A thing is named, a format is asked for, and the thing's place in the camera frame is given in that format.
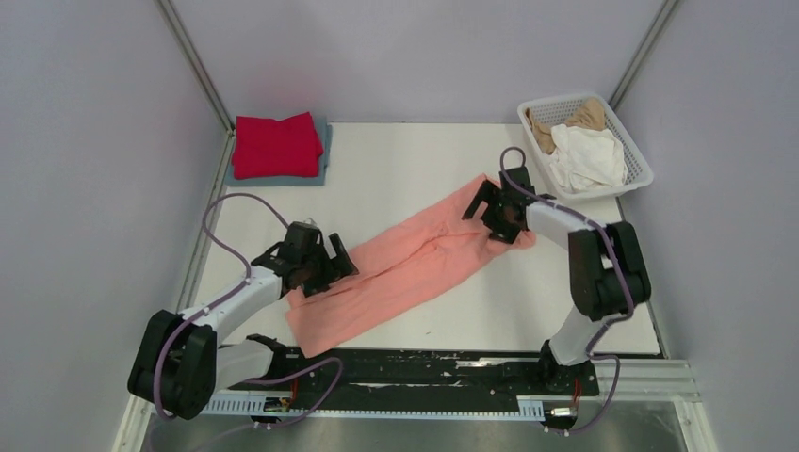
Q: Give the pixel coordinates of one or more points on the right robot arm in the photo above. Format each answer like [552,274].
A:
[607,273]

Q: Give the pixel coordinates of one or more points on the white plastic basket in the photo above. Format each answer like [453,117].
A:
[554,111]

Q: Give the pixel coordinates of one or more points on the folded red t shirt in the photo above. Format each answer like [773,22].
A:
[270,147]

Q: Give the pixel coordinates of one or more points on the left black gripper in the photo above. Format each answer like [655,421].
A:
[341,264]

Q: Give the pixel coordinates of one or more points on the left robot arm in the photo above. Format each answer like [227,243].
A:
[184,358]

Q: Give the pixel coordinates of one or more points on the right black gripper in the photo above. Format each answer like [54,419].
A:
[504,234]

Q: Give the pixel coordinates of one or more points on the salmon pink t shirt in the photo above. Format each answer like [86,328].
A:
[408,264]

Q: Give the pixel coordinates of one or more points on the white t shirt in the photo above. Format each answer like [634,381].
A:
[586,160]

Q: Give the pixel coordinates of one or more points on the aluminium frame rail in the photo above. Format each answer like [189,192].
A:
[649,380]

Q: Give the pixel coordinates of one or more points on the folded grey-blue t shirt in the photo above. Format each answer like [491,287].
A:
[325,133]

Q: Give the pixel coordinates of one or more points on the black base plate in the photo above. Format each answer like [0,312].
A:
[321,376]

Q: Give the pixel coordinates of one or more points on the tan t shirt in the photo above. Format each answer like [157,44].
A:
[590,115]

